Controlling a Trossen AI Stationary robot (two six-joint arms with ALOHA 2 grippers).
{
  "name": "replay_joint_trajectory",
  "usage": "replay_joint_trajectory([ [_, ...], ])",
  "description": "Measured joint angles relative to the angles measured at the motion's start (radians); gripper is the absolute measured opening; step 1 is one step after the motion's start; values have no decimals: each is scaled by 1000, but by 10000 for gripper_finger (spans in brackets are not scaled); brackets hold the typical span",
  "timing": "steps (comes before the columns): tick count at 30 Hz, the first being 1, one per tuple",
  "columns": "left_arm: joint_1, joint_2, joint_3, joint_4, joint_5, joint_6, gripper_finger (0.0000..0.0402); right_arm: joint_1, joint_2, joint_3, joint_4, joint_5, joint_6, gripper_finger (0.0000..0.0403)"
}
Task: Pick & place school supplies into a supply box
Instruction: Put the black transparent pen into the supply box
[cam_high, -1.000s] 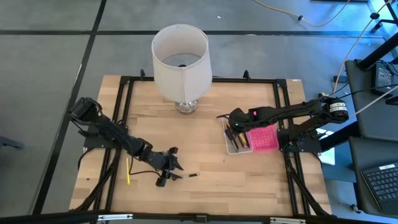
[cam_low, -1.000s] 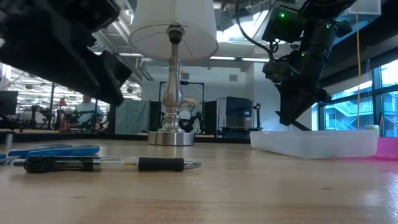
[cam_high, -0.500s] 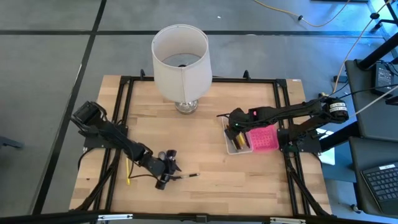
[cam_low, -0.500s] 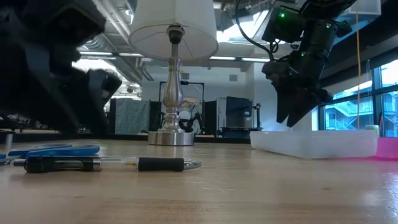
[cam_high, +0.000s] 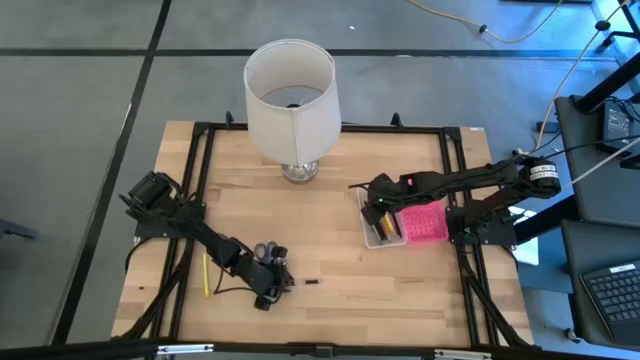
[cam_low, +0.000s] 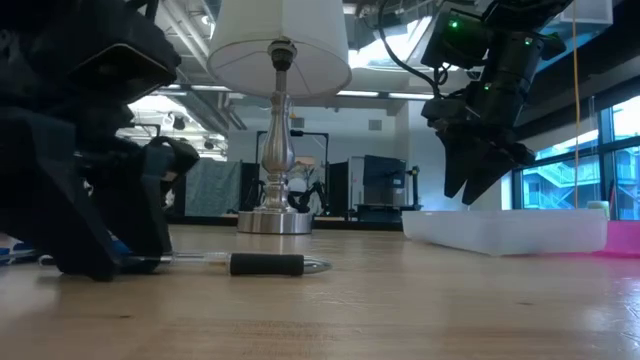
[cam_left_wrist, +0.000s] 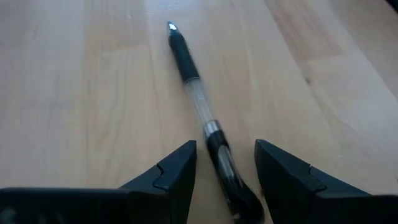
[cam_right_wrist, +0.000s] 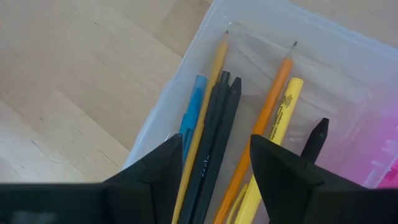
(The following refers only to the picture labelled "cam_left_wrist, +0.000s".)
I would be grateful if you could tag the clear gel pen black grip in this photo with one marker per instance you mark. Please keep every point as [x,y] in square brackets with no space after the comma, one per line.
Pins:
[185,59]

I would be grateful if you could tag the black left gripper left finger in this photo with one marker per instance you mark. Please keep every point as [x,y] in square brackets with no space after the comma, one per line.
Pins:
[93,205]

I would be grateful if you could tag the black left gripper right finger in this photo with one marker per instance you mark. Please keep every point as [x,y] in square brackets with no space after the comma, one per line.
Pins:
[311,199]

